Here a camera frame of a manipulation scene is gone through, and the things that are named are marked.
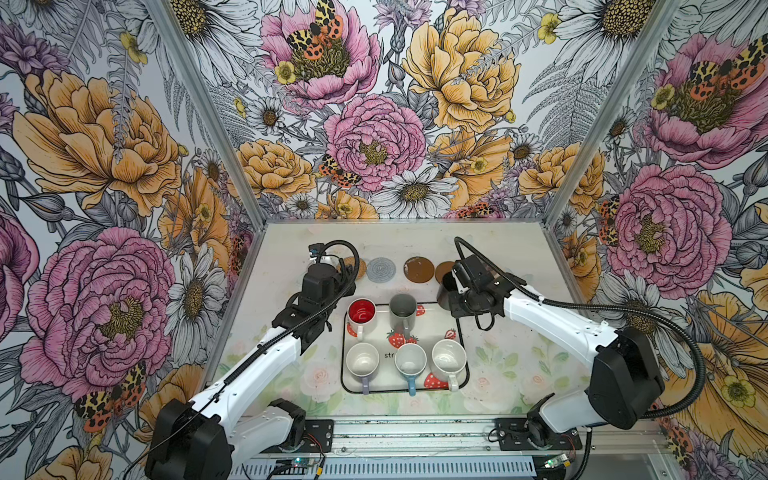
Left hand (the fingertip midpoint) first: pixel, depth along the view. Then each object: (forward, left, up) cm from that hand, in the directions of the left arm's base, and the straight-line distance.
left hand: (343, 276), depth 82 cm
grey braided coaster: (+16, -10, -19) cm, 27 cm away
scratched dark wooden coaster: (+17, -23, -20) cm, 34 cm away
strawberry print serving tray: (-5, -26, -20) cm, 33 cm away
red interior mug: (-2, -3, -16) cm, 17 cm away
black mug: (-1, -28, -4) cm, 29 cm away
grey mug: (-3, -16, -15) cm, 22 cm away
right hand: (-7, -31, -9) cm, 33 cm away
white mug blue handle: (-17, -18, -17) cm, 30 cm away
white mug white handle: (-16, -29, -17) cm, 38 cm away
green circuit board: (-39, +8, -19) cm, 44 cm away
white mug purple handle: (-17, -5, -17) cm, 24 cm away
